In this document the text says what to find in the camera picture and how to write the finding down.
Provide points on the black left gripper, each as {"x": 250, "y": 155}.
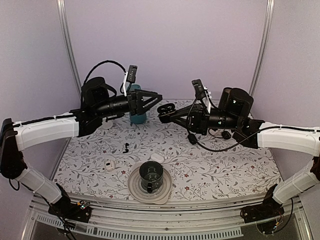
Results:
{"x": 139, "y": 107}

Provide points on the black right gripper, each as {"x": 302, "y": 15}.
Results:
{"x": 198, "y": 122}

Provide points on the black oval charging case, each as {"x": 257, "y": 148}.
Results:
{"x": 166, "y": 109}

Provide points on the small black earbud case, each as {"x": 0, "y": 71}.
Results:
{"x": 192, "y": 139}

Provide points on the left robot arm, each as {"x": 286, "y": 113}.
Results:
{"x": 97, "y": 106}

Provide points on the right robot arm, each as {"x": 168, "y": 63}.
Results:
{"x": 232, "y": 113}

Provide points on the black case near brown cup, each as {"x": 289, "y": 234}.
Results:
{"x": 226, "y": 135}

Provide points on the white open charging case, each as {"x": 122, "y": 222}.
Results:
{"x": 157, "y": 158}

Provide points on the small white earbud case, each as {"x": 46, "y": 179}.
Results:
{"x": 109, "y": 165}

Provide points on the teal cup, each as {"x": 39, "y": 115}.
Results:
{"x": 137, "y": 119}

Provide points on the dark brown tall cup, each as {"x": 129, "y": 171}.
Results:
{"x": 224, "y": 97}

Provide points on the clear plastic cup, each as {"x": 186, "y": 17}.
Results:
{"x": 107, "y": 124}

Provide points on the floral table cloth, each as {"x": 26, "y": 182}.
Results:
{"x": 228, "y": 171}

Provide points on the dark glass mug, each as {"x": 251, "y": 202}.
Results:
{"x": 151, "y": 174}

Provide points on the beige round plate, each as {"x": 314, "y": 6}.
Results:
{"x": 159, "y": 197}

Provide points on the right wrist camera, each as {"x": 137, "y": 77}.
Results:
{"x": 202, "y": 94}

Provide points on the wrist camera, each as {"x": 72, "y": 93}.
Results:
{"x": 129, "y": 77}
{"x": 202, "y": 94}

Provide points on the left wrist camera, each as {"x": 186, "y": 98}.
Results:
{"x": 129, "y": 77}

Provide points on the right aluminium frame post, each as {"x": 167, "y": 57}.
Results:
{"x": 267, "y": 24}

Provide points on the aluminium frame post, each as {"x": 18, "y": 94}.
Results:
{"x": 267, "y": 24}
{"x": 62, "y": 13}

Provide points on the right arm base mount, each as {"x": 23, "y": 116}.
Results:
{"x": 258, "y": 212}

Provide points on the left aluminium frame post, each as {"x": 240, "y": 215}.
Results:
{"x": 62, "y": 13}

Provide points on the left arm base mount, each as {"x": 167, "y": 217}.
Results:
{"x": 71, "y": 211}

